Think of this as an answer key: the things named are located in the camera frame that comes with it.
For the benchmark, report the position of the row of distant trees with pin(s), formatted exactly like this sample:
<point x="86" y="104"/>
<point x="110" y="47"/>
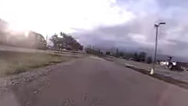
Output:
<point x="122" y="54"/>

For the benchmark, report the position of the grey asphalt road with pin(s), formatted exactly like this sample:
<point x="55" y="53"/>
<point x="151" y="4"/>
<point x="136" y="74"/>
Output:
<point x="105" y="87"/>

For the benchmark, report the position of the street lamp pole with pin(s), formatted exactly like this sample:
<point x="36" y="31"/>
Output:
<point x="155" y="48"/>

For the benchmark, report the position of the dark kerb strip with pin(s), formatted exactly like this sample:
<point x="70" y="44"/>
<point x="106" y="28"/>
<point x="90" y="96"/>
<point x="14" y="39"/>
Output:
<point x="166" y="77"/>

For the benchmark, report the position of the gravel strip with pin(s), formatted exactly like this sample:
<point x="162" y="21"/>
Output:
<point x="22" y="78"/>

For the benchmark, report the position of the grass verge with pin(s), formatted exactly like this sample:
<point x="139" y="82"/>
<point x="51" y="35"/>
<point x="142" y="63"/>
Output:
<point x="14" y="60"/>

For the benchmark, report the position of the dark vehicle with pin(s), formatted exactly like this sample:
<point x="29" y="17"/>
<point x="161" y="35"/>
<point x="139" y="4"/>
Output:
<point x="175" y="66"/>

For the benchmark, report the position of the building with sloped roof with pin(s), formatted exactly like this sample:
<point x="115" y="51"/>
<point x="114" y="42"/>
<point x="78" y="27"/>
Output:
<point x="6" y="34"/>

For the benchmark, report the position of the grey paved lot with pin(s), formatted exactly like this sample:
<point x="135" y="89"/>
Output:
<point x="183" y="74"/>

